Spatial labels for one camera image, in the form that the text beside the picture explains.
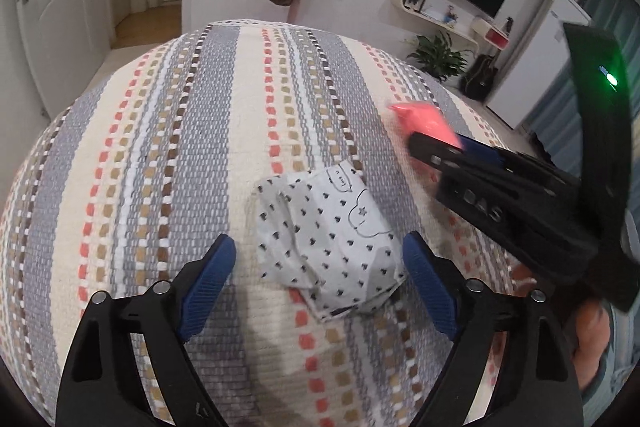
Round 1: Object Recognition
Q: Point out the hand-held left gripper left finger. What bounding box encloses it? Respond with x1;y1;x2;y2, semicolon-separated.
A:
55;233;237;427

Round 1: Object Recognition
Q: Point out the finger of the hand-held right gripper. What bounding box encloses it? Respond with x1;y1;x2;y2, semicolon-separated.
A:
457;134;556;172
407;132;468;180

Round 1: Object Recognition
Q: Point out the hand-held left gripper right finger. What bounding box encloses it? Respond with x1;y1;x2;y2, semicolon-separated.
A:
402;231;586;427

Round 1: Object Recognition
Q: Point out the red plastic bag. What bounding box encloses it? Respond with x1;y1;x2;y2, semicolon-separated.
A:
387;102;463;150

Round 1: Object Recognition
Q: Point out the white patterned paper wrapper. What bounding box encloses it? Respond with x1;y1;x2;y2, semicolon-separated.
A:
252;163;407;323

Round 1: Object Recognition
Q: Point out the person's right hand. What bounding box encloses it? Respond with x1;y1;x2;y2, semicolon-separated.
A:
570;297;618;393

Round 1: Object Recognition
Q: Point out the black guitar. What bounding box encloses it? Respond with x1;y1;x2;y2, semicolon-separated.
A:
460;54;500;102

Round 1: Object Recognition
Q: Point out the blue curtain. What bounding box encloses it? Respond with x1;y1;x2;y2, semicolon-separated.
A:
525;72;586;158

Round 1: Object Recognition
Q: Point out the green potted plant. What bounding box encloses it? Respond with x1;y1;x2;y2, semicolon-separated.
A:
406;32;473;82

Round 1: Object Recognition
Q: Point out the white tall appliance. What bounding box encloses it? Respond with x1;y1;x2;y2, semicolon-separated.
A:
485;0;593;130

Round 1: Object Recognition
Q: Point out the red and white shelf box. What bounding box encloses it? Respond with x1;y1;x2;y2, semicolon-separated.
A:
470;18;511;50

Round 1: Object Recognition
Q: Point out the striped woven tablecloth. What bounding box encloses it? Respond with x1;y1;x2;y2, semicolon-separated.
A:
0;19;531;427

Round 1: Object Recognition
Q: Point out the white room door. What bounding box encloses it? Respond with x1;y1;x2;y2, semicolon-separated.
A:
0;0;111;120

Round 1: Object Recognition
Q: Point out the low white wall shelf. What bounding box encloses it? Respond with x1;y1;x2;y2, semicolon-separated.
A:
387;2;478;50

